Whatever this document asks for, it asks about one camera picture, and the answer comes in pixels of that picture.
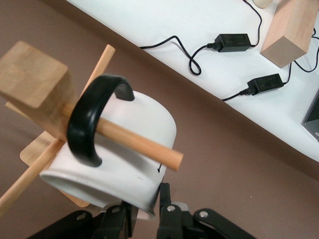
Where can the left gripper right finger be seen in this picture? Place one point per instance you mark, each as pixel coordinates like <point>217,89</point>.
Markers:
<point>169,219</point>

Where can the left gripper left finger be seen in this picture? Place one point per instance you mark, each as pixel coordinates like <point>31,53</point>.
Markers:
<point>117,221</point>

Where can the brown table cover sheet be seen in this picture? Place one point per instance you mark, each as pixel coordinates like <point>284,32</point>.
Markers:
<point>224,149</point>

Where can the black power adapter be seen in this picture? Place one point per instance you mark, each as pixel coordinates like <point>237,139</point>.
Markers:
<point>266,84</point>
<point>233,42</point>

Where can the wooden mug stand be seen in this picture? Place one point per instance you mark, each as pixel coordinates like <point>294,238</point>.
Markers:
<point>32,74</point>

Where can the grey metal box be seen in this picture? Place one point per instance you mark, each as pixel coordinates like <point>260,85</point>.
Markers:
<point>312,119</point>

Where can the beige round object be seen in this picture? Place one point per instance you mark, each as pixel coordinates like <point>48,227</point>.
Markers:
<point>263,3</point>

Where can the light wooden post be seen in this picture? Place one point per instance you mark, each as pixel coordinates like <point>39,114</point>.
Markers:
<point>286,37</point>

